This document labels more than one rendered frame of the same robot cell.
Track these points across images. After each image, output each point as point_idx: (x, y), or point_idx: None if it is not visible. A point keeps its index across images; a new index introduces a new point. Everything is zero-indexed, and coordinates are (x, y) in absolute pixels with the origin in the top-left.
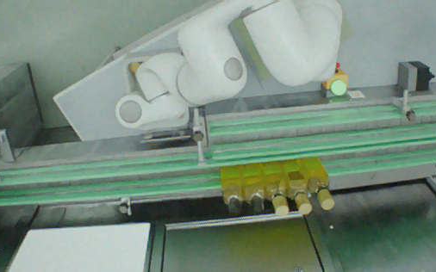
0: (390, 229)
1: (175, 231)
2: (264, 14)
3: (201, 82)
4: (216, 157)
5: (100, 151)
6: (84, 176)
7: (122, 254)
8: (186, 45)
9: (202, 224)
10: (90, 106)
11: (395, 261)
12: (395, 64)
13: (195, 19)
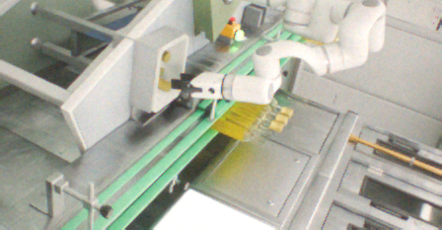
0: None
1: (211, 182)
2: (383, 20)
3: (358, 60)
4: (219, 112)
5: (132, 148)
6: (159, 174)
7: (217, 217)
8: (361, 41)
9: (215, 168)
10: (99, 107)
11: (311, 134)
12: (243, 8)
13: (363, 26)
